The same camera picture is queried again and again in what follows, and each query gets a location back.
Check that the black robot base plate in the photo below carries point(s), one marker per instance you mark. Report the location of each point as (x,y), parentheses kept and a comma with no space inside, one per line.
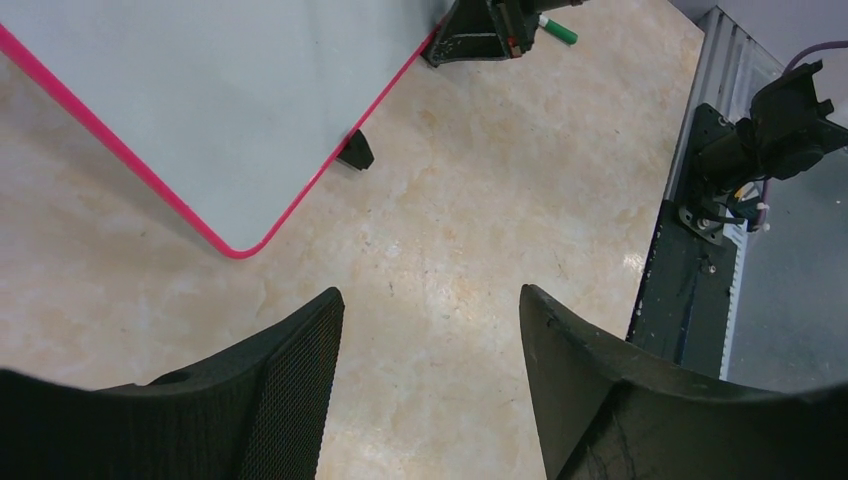
(680,312)

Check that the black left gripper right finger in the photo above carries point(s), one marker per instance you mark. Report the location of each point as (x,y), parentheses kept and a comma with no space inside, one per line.
(606,409)

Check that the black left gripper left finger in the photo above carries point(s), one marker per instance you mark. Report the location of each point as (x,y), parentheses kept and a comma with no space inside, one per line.
(256,410)

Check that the aluminium frame rail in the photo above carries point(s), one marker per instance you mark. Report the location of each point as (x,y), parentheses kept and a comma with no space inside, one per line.
(731,67)

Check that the white slotted cable duct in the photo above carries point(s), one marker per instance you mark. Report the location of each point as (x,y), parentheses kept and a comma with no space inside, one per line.
(738,236)

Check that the pink framed whiteboard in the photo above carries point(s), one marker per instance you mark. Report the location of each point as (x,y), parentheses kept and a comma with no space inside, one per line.
(229,110)

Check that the green capped whiteboard marker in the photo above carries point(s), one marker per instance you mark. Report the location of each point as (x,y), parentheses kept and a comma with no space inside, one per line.
(558,31)

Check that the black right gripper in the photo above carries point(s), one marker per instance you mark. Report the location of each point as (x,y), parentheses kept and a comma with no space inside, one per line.
(485,30)

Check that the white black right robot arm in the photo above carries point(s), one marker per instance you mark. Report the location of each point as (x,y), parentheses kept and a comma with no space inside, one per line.
(792,131)

